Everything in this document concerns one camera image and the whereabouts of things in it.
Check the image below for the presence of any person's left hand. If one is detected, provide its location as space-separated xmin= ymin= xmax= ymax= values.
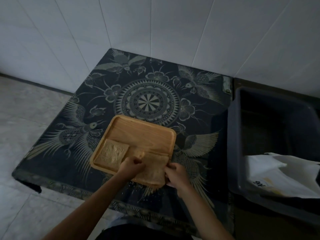
xmin=117 ymin=156 xmax=146 ymax=182

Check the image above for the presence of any person's right hand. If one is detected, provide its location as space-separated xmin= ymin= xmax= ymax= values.
xmin=164 ymin=162 xmax=193 ymax=191

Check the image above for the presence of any brown bread slice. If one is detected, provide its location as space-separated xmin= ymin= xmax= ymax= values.
xmin=94 ymin=138 xmax=130 ymax=170
xmin=130 ymin=148 xmax=170 ymax=189

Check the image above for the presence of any wooden tray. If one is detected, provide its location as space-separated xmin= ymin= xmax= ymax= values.
xmin=89 ymin=114 xmax=177 ymax=189

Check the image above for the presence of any grey plastic tub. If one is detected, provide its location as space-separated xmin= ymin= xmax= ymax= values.
xmin=227 ymin=87 xmax=320 ymax=227

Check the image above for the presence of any white paper bread bag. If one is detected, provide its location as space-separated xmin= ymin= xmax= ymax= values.
xmin=244 ymin=152 xmax=320 ymax=199

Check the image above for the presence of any person's right forearm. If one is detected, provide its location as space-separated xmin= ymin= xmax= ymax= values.
xmin=179 ymin=184 xmax=234 ymax=240

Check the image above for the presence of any person's left forearm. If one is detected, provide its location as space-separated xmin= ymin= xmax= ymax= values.
xmin=42 ymin=173 xmax=133 ymax=240

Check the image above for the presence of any dark patterned tablecloth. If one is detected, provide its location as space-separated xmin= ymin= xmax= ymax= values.
xmin=12 ymin=48 xmax=234 ymax=235

